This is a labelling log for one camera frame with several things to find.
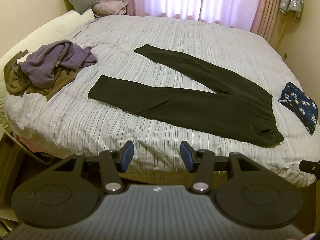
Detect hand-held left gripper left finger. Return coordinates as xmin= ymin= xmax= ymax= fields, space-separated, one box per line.
xmin=54 ymin=141 xmax=135 ymax=194

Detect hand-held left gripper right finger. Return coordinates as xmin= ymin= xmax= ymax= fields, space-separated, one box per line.
xmin=180 ymin=141 xmax=262 ymax=194

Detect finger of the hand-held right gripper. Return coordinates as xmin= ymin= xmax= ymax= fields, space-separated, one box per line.
xmin=299 ymin=160 xmax=320 ymax=180

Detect black pants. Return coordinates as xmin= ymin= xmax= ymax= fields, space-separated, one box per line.
xmin=87 ymin=44 xmax=284 ymax=148

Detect navy printed garment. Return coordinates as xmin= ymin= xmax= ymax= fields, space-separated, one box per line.
xmin=278 ymin=82 xmax=319 ymax=136

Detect brown garment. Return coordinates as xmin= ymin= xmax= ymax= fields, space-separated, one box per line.
xmin=25 ymin=66 xmax=78 ymax=102

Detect bed with striped grey cover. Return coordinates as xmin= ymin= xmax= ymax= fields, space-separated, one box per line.
xmin=0 ymin=10 xmax=320 ymax=188

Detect purple sweater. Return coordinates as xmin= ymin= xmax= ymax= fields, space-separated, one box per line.
xmin=19 ymin=40 xmax=97 ymax=88

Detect olive green garment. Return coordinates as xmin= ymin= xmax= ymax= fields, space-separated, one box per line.
xmin=3 ymin=51 xmax=32 ymax=95

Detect crumpled pink blanket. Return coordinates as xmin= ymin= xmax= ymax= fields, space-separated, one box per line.
xmin=92 ymin=0 xmax=133 ymax=18

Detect silver puffer jacket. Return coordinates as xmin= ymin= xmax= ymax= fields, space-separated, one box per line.
xmin=279 ymin=0 xmax=304 ymax=20

